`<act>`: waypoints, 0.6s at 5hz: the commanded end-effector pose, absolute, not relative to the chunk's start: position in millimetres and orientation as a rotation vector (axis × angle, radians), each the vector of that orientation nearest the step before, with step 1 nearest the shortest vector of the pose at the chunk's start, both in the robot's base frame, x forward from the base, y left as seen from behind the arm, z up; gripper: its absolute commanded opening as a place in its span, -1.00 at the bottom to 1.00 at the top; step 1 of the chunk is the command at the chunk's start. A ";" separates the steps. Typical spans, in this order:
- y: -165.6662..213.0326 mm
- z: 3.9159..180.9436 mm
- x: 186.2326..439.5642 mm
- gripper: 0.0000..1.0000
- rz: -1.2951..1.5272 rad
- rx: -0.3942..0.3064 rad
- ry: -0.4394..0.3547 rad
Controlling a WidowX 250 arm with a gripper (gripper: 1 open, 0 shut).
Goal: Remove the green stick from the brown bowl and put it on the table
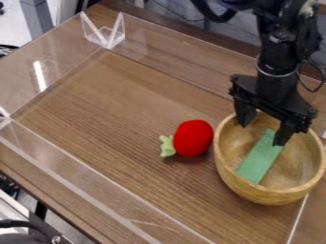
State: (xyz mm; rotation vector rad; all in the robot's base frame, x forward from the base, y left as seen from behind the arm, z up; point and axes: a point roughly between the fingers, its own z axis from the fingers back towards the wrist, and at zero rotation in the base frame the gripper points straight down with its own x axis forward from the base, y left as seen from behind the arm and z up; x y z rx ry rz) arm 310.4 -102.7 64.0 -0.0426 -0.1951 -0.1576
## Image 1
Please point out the brown wooden bowl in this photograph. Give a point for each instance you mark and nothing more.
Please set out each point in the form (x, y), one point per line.
(272, 175)

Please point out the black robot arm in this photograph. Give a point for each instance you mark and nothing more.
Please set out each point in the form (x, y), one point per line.
(291, 39)

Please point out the green foam stick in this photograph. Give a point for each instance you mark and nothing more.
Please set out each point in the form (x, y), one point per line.
(261, 158)

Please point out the clear acrylic corner bracket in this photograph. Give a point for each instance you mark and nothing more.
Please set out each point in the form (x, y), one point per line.
(106, 37)

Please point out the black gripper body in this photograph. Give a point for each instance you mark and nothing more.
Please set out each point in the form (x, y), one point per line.
(273, 93)

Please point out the red plush strawberry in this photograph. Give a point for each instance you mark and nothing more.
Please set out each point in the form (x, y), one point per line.
(190, 141)

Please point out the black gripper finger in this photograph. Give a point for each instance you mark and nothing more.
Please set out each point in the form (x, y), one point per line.
(245, 112)
(284, 133)

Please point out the clear acrylic front wall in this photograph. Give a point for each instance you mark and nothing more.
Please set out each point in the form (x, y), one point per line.
(106, 210)

